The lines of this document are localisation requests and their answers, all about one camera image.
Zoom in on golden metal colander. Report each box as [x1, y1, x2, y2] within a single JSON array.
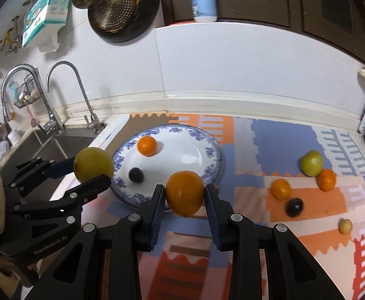
[[89, 0, 141, 32]]

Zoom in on blue and white plate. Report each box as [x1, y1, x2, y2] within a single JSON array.
[[110, 124, 225, 210]]

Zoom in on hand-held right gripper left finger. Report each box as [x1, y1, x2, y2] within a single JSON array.
[[23, 184, 166, 300]]

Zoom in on small orange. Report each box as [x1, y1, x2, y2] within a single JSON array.
[[317, 169, 337, 192], [270, 178, 292, 201], [138, 136, 157, 157]]

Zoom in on yellow wall hooks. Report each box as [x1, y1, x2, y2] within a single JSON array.
[[0, 19, 22, 57]]

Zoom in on dark purple plum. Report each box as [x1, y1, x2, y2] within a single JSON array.
[[129, 167, 145, 183], [285, 197, 304, 218]]

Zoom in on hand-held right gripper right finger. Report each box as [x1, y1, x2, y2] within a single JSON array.
[[204, 184, 345, 300]]

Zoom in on colourful patterned mat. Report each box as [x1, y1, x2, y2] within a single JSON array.
[[82, 112, 365, 300]]

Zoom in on large steel faucet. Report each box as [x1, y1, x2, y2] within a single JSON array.
[[0, 64, 66, 133]]

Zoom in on yellow-green pear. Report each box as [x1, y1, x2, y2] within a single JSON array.
[[73, 147, 115, 184]]

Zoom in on large orange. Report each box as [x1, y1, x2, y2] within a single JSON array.
[[165, 170, 205, 217]]

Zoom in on thin steel faucet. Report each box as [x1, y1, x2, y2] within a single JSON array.
[[46, 61, 105, 132]]

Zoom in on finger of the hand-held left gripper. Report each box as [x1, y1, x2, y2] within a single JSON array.
[[1, 156, 77, 194], [12, 175, 112, 218]]

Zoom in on green apple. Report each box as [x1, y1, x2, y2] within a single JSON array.
[[300, 150, 323, 177]]

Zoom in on dark brown cabinet door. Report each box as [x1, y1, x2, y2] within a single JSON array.
[[159, 0, 292, 27], [301, 0, 365, 65]]

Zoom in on small yellow fruit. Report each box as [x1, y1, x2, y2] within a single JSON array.
[[339, 219, 353, 235]]

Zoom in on steel sink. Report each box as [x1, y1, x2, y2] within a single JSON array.
[[0, 125, 98, 176]]

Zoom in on black frying pan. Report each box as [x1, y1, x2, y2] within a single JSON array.
[[87, 0, 161, 43]]

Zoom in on black wire basket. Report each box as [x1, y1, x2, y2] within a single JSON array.
[[14, 78, 44, 108]]

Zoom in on teal and white box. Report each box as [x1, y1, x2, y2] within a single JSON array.
[[21, 0, 73, 48]]

